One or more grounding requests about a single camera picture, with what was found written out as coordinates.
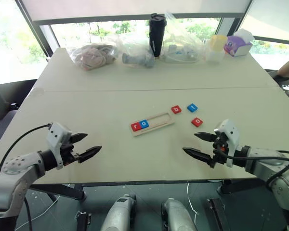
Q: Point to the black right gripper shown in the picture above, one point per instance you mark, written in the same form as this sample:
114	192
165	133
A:
220	149

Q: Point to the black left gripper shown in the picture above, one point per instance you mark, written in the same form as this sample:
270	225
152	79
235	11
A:
68	154

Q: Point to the red letter tile o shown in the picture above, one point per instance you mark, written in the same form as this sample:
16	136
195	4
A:
197	122

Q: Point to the blue t letter block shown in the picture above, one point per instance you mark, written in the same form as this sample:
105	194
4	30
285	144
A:
192	107

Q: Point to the red letter tile b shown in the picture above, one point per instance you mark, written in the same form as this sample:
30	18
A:
176	109

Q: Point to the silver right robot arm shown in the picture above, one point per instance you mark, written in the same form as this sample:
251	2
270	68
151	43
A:
262	163

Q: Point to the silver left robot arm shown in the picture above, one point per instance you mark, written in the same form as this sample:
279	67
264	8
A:
14	173

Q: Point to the wooden letter tray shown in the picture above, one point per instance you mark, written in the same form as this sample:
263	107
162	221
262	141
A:
156	127

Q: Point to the red letter tile r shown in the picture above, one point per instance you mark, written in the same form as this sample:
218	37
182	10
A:
135	126

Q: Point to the blue letter tile o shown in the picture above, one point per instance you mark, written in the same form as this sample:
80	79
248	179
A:
144	124

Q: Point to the silver robot right leg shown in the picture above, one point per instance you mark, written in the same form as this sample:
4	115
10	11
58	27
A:
178	216

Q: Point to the silver robot leg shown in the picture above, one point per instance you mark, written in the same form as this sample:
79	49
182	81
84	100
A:
178	216
118	214

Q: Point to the silver robot left leg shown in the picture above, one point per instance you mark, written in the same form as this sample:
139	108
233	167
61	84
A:
118	214

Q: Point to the black table support bar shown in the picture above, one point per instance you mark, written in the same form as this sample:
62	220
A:
240	186
60	191

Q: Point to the black table foot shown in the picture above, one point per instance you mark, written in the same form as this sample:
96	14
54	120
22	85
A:
216	214
83	221

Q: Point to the black chair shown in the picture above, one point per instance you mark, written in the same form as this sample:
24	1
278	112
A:
1	125

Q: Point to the plastic bag with pink items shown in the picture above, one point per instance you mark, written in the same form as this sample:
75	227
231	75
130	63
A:
94	57

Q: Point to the plastic bag with white items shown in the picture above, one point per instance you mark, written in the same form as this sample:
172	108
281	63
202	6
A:
180	50

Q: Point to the yellow-lidded clear container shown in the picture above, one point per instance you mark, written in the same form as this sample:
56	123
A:
216	48

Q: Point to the plastic bag with grey item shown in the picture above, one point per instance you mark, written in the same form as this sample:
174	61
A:
137	59

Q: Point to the purple tissue box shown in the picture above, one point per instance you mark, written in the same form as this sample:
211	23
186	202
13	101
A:
236	44

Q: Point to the black travel tumbler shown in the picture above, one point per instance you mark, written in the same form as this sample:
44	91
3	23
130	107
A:
156	36

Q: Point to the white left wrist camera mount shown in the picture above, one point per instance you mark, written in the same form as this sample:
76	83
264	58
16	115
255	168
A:
56	134

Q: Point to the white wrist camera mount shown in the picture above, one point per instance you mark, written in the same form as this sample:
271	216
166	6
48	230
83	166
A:
231	131
56	134

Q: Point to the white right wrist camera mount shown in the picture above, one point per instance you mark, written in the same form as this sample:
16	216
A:
231	131

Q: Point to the dark window frame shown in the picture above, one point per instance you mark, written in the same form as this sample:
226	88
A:
42	36

